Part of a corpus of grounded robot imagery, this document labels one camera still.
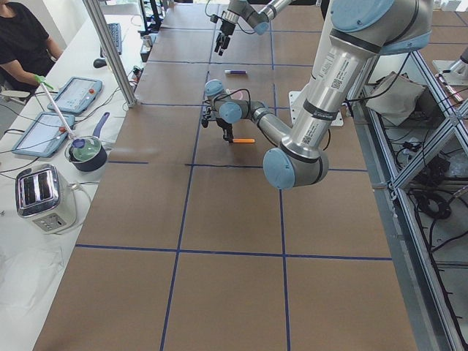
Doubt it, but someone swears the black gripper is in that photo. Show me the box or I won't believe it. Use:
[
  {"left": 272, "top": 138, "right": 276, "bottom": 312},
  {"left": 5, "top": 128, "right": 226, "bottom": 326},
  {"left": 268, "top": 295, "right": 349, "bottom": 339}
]
[
  {"left": 201, "top": 107, "right": 234, "bottom": 143},
  {"left": 214, "top": 10, "right": 237, "bottom": 56}
]

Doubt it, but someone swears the pink mesh pen holder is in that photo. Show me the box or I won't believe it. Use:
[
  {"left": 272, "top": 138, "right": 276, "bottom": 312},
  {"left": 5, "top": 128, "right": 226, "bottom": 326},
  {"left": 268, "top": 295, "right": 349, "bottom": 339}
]
[{"left": 226, "top": 88, "right": 245, "bottom": 99}]

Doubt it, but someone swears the silver toaster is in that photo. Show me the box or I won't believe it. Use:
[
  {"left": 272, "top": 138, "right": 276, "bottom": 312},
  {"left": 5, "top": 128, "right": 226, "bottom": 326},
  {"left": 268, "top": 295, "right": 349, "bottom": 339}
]
[{"left": 15, "top": 164, "right": 77, "bottom": 233}]

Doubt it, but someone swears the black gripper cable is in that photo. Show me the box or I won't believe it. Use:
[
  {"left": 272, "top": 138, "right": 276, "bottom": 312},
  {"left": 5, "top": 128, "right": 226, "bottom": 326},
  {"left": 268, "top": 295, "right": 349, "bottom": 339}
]
[{"left": 203, "top": 86, "right": 257, "bottom": 110}]

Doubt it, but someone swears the black computer mouse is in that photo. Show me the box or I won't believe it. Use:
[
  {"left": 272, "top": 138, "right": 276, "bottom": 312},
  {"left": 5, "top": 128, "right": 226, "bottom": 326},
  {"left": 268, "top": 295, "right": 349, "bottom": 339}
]
[{"left": 93, "top": 58, "right": 107, "bottom": 69}]

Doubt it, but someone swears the orange marker pen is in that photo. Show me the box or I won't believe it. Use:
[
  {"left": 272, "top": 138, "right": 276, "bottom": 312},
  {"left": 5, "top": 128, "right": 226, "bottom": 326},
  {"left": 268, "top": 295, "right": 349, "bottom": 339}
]
[{"left": 233, "top": 138, "right": 255, "bottom": 144}]

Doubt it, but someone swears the metal cup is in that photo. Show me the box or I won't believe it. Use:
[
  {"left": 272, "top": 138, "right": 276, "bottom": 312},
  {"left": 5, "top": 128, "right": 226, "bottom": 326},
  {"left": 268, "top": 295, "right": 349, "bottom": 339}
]
[{"left": 142, "top": 35, "right": 153, "bottom": 48}]

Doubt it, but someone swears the aluminium frame rail right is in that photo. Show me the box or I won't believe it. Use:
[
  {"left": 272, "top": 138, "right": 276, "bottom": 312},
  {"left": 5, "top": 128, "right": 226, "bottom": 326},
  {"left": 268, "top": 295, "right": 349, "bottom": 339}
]
[{"left": 350, "top": 43, "right": 467, "bottom": 350}]

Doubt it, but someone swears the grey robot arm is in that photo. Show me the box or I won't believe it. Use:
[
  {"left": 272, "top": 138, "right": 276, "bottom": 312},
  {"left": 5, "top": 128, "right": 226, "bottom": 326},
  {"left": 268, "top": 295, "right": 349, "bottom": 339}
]
[
  {"left": 201, "top": 1, "right": 433, "bottom": 189},
  {"left": 210, "top": 0, "right": 293, "bottom": 56}
]

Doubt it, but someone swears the blue teach pendant far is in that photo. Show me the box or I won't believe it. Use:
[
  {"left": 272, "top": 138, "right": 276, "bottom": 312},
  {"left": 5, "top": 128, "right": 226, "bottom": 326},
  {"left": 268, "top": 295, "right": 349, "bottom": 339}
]
[{"left": 53, "top": 76, "right": 103, "bottom": 115}]

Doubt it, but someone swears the blue teach pendant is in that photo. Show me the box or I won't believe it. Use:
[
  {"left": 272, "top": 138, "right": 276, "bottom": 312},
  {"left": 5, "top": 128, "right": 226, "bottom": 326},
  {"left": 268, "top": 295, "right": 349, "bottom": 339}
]
[
  {"left": 12, "top": 112, "right": 68, "bottom": 158},
  {"left": 53, "top": 76, "right": 103, "bottom": 115}
]

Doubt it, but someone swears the black cable bundle on floor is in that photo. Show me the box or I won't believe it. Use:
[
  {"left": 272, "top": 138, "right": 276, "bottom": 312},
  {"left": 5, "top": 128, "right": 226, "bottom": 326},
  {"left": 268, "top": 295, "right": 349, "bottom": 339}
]
[{"left": 396, "top": 138, "right": 468, "bottom": 351}]

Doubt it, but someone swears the dark pot with glass lid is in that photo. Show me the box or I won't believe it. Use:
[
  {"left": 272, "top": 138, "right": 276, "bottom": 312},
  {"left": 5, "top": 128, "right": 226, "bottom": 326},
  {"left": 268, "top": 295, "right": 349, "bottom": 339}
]
[{"left": 64, "top": 112, "right": 110, "bottom": 172}]

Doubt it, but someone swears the aluminium frame post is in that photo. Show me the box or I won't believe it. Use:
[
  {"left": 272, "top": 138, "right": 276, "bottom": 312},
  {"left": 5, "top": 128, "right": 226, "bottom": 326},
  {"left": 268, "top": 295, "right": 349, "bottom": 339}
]
[{"left": 83, "top": 0, "right": 137, "bottom": 107}]

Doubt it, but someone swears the purple marker pen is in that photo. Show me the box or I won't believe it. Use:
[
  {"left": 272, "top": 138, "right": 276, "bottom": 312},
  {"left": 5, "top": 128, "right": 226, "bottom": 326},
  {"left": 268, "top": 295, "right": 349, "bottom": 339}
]
[{"left": 224, "top": 69, "right": 248, "bottom": 77}]

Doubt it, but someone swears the blue teach pendant near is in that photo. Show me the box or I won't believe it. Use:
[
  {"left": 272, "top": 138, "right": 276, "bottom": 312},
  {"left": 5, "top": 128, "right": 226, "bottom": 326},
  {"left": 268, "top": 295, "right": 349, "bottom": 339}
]
[{"left": 12, "top": 112, "right": 68, "bottom": 158}]

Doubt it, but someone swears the person in black shirt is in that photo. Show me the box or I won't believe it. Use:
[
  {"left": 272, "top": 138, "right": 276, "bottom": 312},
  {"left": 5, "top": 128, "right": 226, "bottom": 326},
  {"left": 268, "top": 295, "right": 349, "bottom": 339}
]
[{"left": 1, "top": 1, "right": 63, "bottom": 93}]

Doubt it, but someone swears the grey bag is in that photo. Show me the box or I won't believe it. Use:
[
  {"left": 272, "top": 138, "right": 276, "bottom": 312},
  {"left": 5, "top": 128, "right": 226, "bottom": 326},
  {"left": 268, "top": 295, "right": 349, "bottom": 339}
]
[{"left": 366, "top": 72, "right": 426, "bottom": 126}]

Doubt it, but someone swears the black keyboard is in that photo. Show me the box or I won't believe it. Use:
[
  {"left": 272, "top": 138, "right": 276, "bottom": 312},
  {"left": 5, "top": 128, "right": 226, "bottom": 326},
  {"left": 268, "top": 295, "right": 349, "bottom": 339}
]
[{"left": 107, "top": 23, "right": 122, "bottom": 55}]

